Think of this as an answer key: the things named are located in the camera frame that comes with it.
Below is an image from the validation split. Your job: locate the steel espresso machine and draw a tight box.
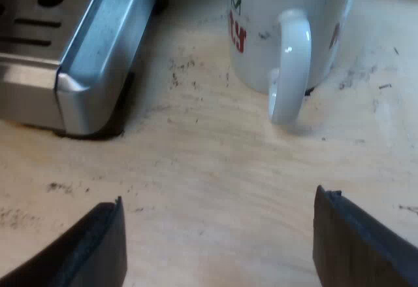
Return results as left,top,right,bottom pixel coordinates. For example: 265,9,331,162
0,0,170,138

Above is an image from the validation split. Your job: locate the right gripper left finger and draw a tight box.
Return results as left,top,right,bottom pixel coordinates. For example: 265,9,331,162
0,196,128,287

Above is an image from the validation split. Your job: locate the white mug with red and black print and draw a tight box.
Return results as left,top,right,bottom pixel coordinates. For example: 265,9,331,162
226,0,360,126

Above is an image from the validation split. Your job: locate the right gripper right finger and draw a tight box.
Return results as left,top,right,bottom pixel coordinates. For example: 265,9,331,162
312,184,418,287

